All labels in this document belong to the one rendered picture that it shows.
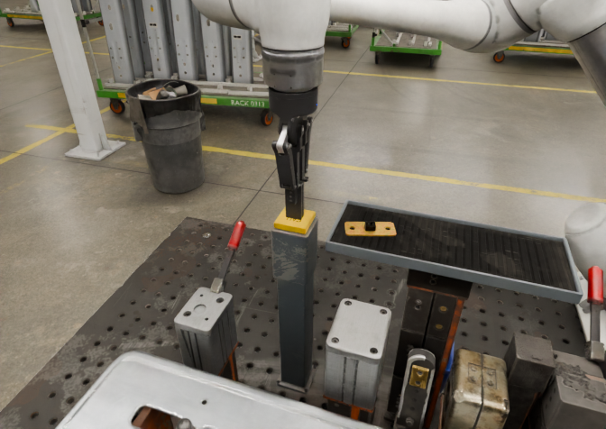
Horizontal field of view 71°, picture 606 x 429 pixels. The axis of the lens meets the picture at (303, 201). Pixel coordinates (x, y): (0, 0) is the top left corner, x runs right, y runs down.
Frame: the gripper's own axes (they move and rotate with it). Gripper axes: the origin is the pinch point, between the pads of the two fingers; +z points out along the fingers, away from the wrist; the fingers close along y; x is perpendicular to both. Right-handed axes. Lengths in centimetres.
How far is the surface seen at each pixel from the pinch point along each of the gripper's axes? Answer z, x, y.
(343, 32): 92, -156, -659
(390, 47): 92, -64, -572
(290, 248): 8.0, 0.5, 3.5
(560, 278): 2.9, 42.3, 3.3
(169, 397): 18.9, -9.1, 29.8
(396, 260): 3.0, 19.1, 6.9
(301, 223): 3.5, 1.9, 1.8
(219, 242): 49, -42, -40
